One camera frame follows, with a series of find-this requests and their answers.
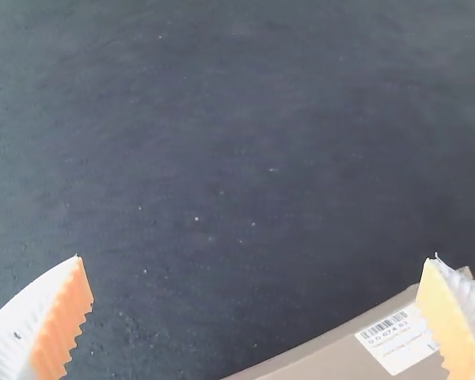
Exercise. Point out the black mat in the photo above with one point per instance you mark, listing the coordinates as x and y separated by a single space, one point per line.
221 138

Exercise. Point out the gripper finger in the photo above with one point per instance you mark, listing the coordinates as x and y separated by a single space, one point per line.
31 328
459 316

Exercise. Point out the cardboard box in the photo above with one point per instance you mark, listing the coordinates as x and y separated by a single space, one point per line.
340 356

